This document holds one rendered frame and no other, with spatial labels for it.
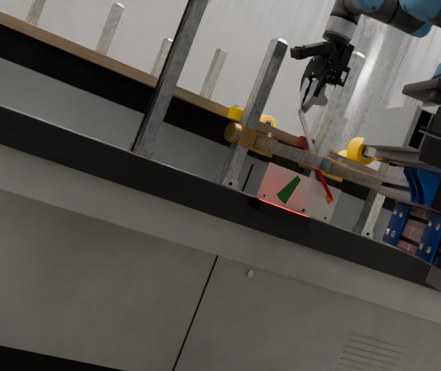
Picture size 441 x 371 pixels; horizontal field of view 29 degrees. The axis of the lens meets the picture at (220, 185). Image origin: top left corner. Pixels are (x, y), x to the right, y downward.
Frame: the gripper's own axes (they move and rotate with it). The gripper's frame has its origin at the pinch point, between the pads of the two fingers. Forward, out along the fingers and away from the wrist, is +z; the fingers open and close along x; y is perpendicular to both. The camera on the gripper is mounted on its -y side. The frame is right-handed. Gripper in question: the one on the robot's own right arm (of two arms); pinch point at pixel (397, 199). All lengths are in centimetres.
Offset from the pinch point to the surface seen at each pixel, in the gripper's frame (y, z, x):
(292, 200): -28.8, 8.9, -8.5
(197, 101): -45, -7, -37
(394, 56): -333, -118, 262
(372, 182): -9.0, -2.4, -1.5
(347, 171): -20.1, -3.2, -1.5
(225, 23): -752, -166, 348
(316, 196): -28.7, 5.5, -1.3
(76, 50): -45, -7, -74
